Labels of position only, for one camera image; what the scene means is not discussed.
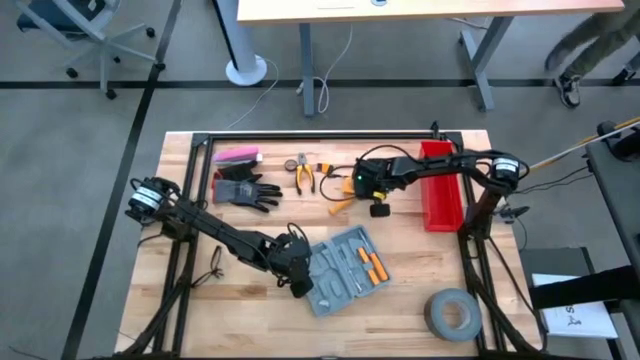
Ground black red work glove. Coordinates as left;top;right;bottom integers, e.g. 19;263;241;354
210;160;264;189

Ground wooden desk with grey legs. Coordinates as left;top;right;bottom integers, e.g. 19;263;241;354
235;0;640;119

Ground black strap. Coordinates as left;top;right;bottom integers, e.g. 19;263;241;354
528;264;640;311

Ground yellow handled pliers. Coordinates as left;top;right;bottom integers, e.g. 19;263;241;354
293;152;317;196

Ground grey pole with white base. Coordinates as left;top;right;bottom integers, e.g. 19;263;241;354
212;0;269;88

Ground white frame office chair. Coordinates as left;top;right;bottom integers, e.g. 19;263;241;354
14;0;167;101

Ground pink flat package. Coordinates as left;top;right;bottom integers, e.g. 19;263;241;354
213;145;261;164

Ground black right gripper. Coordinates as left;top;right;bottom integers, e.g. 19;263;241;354
368;157;404;219

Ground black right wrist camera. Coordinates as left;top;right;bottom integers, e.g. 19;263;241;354
353;158;382;200

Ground grey duct tape roll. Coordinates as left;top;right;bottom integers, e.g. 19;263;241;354
423;287;484;343

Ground dark grey cabinet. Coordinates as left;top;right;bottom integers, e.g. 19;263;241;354
582;139;640;360

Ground black cable tie loop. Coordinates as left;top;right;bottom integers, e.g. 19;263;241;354
192;244;225;289

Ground grey plastic tool case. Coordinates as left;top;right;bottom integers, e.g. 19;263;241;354
303;224;392;318

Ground white yellow rod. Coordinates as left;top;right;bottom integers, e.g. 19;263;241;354
524;115;640;174

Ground person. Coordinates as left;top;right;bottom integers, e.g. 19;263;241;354
543;0;640;110

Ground white paper sheet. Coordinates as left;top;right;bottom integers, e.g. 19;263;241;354
531;273;620;340

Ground red plastic bin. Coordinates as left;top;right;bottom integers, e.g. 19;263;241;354
418;140;466;234

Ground white floor cable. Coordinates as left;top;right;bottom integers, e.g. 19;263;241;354
297;29;354;116
224;58;281;131

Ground black aluminium table frame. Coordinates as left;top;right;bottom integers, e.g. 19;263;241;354
112;121;547;360

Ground grey black work glove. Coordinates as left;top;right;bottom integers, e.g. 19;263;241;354
213;178;284;214

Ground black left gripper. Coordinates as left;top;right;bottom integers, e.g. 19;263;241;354
264;232;315;300

